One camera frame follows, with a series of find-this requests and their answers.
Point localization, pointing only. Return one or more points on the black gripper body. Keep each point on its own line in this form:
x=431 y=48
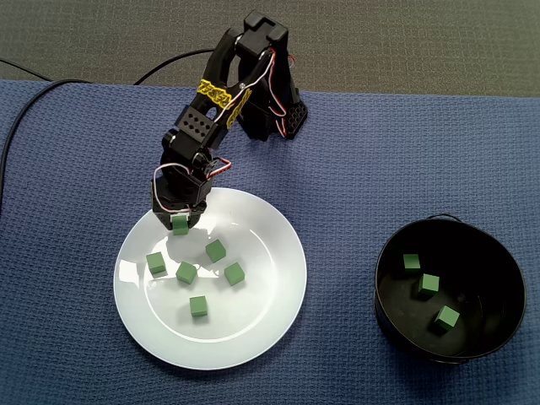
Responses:
x=174 y=203

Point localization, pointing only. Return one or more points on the black robot arm with stickers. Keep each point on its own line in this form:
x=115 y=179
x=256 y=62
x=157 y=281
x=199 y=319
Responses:
x=198 y=126

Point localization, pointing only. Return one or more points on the blue woven table mat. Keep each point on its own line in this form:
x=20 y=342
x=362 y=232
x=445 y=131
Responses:
x=63 y=295

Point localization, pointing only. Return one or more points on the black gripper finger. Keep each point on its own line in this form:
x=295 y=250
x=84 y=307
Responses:
x=162 y=219
x=196 y=217

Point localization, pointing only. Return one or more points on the black metal bucket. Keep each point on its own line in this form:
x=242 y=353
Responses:
x=502 y=274

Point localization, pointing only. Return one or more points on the white round plate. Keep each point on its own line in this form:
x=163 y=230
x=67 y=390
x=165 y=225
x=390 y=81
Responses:
x=211 y=337

